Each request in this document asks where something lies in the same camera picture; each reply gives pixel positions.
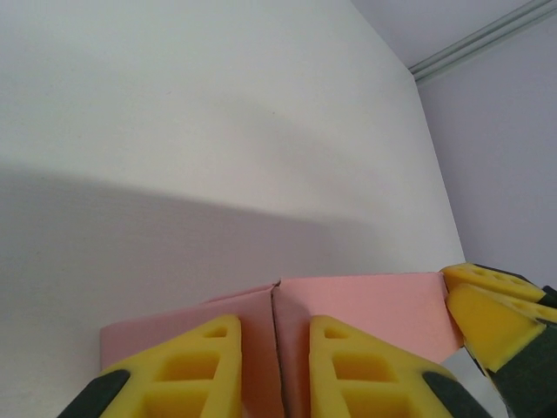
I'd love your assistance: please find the aluminium frame corner post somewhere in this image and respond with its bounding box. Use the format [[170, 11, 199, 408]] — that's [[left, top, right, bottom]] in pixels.
[[408, 0, 557, 84]]

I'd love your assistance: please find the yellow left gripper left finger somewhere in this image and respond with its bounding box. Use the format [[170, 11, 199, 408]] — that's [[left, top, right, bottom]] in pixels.
[[56, 313, 243, 418]]

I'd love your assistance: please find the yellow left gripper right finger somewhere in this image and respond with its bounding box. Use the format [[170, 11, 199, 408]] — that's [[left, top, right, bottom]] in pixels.
[[306, 313, 491, 418]]

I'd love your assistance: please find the pink paper box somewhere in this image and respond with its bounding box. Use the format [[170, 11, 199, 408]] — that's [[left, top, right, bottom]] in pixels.
[[99, 270, 463, 418]]

